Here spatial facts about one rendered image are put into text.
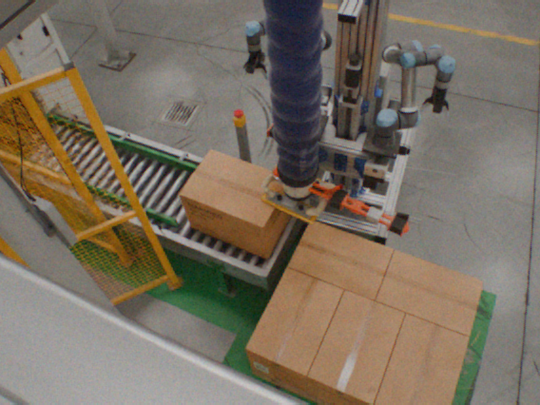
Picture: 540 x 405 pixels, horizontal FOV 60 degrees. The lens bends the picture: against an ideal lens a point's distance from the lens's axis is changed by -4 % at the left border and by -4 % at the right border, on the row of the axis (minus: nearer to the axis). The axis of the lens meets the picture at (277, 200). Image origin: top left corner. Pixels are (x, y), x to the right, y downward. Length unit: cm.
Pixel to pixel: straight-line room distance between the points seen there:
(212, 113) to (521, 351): 337
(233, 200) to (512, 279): 223
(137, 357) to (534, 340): 379
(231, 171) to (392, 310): 132
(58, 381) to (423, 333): 295
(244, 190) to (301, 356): 105
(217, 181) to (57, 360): 293
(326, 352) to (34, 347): 281
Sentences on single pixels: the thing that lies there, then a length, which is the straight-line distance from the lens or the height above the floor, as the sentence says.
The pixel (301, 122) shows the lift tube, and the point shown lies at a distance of 223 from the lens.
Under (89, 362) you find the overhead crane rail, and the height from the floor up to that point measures 321.
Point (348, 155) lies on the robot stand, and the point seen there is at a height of 90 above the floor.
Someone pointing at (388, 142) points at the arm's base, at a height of 109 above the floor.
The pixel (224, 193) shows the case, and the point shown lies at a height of 95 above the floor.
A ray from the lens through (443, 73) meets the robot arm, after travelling 249.
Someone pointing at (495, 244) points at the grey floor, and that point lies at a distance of 417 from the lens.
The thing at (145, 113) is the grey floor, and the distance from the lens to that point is 507.
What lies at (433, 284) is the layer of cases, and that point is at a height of 54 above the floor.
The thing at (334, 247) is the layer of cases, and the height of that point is 54.
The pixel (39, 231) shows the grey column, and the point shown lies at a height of 166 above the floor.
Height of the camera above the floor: 338
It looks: 55 degrees down
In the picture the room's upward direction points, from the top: 5 degrees counter-clockwise
